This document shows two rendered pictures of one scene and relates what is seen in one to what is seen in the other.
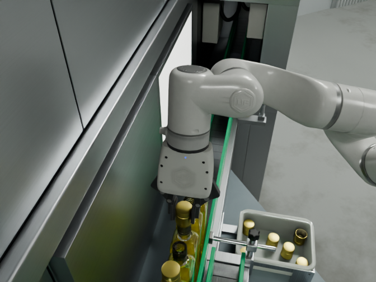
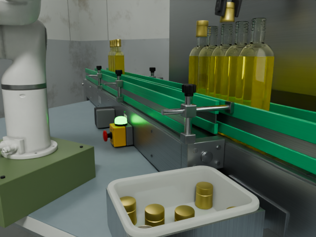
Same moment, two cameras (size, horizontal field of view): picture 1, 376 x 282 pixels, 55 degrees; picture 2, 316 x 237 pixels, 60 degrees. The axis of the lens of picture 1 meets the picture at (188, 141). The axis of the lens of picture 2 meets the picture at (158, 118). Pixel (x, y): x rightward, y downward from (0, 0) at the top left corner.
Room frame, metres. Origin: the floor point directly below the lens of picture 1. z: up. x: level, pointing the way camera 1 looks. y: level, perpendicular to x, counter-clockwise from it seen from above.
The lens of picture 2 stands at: (0.94, -0.52, 1.07)
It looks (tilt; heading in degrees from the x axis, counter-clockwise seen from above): 13 degrees down; 147
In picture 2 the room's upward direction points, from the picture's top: straight up
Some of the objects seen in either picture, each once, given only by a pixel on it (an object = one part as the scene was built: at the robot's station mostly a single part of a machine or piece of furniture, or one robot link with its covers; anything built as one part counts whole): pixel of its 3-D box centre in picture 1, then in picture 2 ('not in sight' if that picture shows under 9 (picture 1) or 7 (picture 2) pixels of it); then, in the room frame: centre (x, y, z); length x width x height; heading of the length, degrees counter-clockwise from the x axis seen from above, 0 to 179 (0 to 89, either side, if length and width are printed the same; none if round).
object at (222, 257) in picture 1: (231, 263); (203, 154); (0.51, -0.12, 0.85); 0.09 x 0.04 x 0.07; 78
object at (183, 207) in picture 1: (184, 214); (227, 12); (0.44, 0.01, 1.17); 0.04 x 0.04 x 0.04
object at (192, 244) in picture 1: (184, 261); (223, 87); (0.44, 0.01, 0.99); 0.06 x 0.06 x 0.21; 79
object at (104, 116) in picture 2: not in sight; (104, 117); (-0.20, -0.06, 0.79); 0.08 x 0.08 x 0.08; 78
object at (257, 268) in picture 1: (263, 245); (192, 214); (0.61, -0.23, 0.79); 0.27 x 0.17 x 0.08; 78
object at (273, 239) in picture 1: (272, 241); (184, 221); (0.62, -0.26, 0.79); 0.04 x 0.04 x 0.04
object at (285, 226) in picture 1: (273, 245); (178, 213); (0.60, -0.26, 0.80); 0.22 x 0.17 x 0.09; 78
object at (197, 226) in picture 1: (189, 240); (237, 89); (0.50, 0.00, 0.99); 0.06 x 0.06 x 0.21; 79
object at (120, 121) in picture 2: not in sight; (120, 120); (0.08, -0.11, 0.84); 0.04 x 0.04 x 0.03
